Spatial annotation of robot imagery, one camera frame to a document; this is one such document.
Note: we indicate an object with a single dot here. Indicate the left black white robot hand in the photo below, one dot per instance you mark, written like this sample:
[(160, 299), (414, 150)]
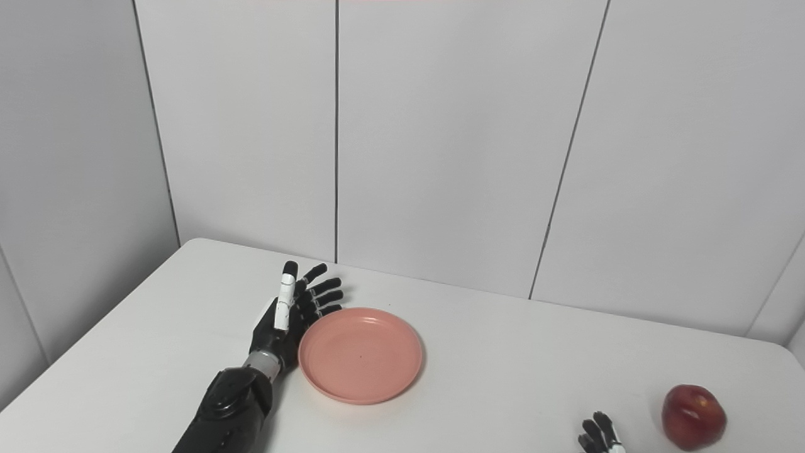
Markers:
[(280, 327)]

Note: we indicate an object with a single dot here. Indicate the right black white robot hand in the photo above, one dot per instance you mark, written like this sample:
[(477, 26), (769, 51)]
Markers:
[(602, 437)]

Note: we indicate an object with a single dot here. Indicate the pink round plate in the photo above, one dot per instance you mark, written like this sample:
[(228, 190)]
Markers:
[(360, 355)]

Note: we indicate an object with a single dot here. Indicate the red apple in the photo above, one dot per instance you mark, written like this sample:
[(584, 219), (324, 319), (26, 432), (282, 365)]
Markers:
[(693, 416)]

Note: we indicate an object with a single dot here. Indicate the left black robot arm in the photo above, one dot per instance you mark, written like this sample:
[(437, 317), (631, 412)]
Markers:
[(226, 409)]

